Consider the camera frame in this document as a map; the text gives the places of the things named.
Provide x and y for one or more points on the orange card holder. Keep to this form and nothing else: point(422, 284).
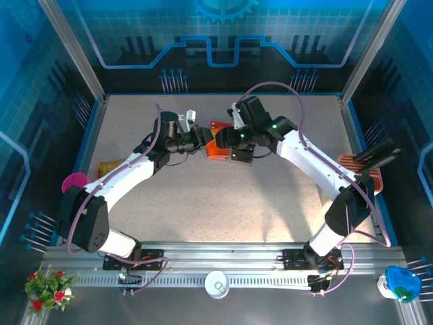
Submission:
point(216, 152)

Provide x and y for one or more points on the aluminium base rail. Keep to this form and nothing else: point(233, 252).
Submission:
point(220, 254)

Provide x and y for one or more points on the red VIP card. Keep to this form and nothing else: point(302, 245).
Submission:
point(218, 124)

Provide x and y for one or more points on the blue green globe ornament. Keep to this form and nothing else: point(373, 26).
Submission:
point(402, 281)

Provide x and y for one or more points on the yellow snack packet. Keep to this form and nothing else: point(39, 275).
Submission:
point(105, 167)

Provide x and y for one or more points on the aluminium frame post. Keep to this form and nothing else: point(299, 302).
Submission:
point(74, 50)
point(370, 50)

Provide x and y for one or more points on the black VIP card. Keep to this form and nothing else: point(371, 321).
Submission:
point(241, 156)

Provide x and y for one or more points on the orange white knife block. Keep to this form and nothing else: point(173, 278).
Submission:
point(345, 160)

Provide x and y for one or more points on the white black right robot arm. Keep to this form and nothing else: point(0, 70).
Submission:
point(311, 159)

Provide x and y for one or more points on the pink plastic goblet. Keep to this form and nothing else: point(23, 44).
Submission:
point(76, 181)

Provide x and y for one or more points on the artificial plant red flowers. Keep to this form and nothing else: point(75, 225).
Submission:
point(47, 287)

